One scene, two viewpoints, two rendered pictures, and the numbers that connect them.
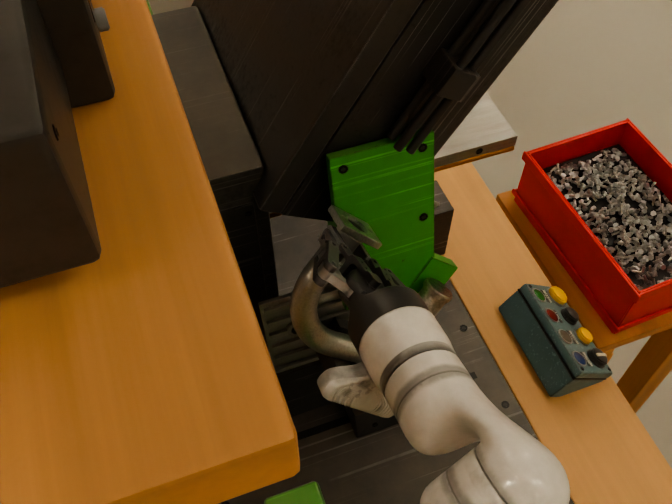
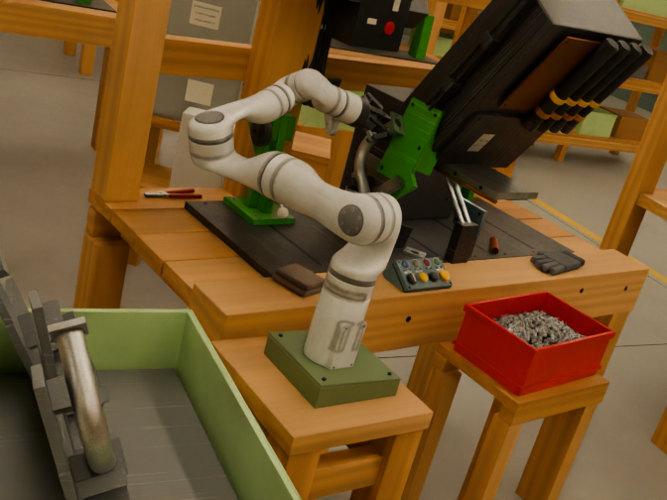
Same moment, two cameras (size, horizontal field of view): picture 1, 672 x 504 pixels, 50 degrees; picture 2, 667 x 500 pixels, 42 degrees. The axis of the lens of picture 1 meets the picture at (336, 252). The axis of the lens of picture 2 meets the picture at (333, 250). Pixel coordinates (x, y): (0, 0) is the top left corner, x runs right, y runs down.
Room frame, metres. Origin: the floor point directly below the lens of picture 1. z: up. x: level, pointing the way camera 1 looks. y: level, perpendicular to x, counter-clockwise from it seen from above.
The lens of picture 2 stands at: (-0.43, -2.01, 1.68)
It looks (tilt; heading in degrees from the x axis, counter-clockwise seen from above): 21 degrees down; 68
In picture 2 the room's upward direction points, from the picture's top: 15 degrees clockwise
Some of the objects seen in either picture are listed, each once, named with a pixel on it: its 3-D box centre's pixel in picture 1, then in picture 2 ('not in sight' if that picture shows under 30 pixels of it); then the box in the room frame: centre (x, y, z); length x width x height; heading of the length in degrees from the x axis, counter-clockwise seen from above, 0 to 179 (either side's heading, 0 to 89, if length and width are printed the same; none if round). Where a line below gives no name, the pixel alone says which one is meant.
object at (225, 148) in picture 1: (179, 193); (409, 153); (0.62, 0.21, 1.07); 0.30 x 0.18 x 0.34; 20
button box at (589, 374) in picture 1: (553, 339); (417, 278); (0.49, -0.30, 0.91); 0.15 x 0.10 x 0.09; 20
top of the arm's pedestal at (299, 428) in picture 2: not in sight; (318, 384); (0.16, -0.67, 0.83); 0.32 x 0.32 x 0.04; 17
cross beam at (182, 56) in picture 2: not in sight; (346, 72); (0.44, 0.39, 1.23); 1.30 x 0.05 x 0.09; 20
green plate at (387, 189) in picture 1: (374, 204); (418, 143); (0.52, -0.04, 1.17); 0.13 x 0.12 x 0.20; 20
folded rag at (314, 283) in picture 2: not in sight; (300, 279); (0.17, -0.38, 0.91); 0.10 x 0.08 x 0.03; 124
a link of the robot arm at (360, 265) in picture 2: not in sight; (364, 238); (0.17, -0.66, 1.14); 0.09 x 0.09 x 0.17; 32
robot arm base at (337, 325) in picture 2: not in sight; (338, 315); (0.16, -0.66, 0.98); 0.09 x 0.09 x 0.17; 23
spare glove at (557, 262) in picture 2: not in sight; (555, 260); (1.01, -0.09, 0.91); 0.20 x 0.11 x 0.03; 29
